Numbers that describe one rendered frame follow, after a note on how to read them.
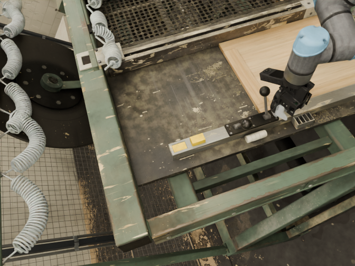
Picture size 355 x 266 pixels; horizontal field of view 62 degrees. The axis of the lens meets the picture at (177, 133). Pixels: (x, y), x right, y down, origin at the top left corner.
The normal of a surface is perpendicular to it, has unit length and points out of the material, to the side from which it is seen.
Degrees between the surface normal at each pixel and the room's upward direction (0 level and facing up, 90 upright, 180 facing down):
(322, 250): 0
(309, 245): 0
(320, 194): 0
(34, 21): 90
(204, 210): 51
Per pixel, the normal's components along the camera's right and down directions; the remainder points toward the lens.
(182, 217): -0.06, -0.52
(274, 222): -0.77, -0.09
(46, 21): 0.33, 0.78
